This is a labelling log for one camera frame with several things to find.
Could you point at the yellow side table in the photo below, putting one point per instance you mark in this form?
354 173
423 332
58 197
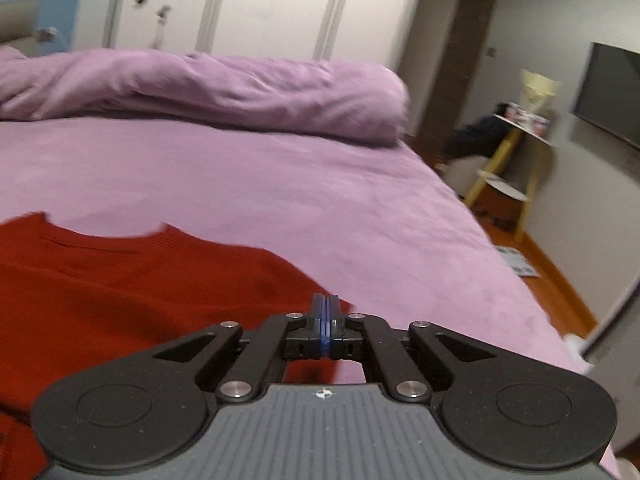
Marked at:
505 145

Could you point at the wall television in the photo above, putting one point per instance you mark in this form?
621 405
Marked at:
607 90

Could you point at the purple bed sheet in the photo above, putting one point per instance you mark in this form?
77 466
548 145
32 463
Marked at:
280 195

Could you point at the cream wrapped bouquet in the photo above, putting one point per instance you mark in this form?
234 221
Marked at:
537 91

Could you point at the grey and white box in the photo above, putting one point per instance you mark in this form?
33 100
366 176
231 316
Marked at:
615 320

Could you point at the purple duvet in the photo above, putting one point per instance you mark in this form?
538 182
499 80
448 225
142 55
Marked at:
210 90

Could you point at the dark clothes pile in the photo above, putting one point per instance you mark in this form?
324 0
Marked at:
477 135

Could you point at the white wardrobe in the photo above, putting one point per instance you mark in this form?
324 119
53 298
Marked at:
260 5

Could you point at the grey bed headboard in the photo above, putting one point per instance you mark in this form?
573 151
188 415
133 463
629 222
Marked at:
17 20

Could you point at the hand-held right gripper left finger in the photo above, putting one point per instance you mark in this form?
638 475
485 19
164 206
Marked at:
318 327

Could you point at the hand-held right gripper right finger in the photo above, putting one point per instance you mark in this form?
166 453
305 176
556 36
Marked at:
332 327

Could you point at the dark wooden door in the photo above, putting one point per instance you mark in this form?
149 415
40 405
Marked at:
460 65

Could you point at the pink boxes on table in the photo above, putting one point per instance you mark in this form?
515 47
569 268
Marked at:
530 119

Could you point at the red knit sweater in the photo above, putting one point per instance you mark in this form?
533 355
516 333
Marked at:
130 300

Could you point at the grey floor scale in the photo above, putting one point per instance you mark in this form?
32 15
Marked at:
517 261

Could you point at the round white-topped stool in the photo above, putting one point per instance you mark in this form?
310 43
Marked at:
507 187

